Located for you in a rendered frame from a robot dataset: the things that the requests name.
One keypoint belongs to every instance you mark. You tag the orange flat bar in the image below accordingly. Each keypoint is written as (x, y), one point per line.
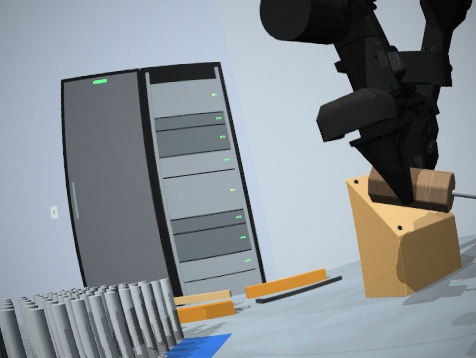
(208, 311)
(285, 284)

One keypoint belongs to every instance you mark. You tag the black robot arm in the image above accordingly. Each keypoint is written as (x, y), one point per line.
(340, 22)

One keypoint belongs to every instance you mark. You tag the tan flat bar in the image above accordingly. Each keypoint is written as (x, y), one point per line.
(202, 297)

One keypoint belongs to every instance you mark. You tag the wooden-handled metal rod tool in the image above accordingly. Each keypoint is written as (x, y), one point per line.
(432, 190)

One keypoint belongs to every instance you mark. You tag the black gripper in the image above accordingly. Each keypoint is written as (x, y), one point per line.
(390, 124)

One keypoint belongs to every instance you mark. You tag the blue tape strip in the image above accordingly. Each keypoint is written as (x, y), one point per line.
(198, 347)

